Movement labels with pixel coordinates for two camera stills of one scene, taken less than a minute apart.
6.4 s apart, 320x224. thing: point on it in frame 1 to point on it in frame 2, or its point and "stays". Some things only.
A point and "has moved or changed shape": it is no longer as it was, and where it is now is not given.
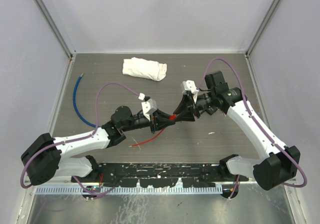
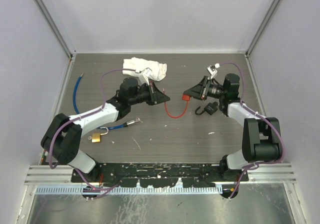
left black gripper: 161,119 to 156,96
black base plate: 191,175 stays
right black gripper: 187,115 to 200,91
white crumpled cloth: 148,69 stays
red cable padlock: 172,117 has moved or changed shape
